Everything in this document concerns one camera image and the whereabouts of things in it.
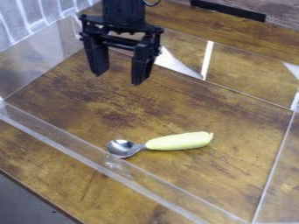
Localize clear acrylic enclosure walls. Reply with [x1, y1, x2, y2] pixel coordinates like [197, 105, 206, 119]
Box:
[0, 17, 299, 224]

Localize black bar in background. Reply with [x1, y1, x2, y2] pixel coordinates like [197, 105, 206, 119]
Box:
[190, 0, 267, 22]

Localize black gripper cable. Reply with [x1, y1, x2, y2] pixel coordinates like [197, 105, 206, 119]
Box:
[141, 0, 162, 7]

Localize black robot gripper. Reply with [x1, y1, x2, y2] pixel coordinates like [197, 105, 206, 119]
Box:
[79, 0, 165, 85]

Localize green handled metal spoon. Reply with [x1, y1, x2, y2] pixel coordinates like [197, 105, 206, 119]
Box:
[107, 131, 214, 158]

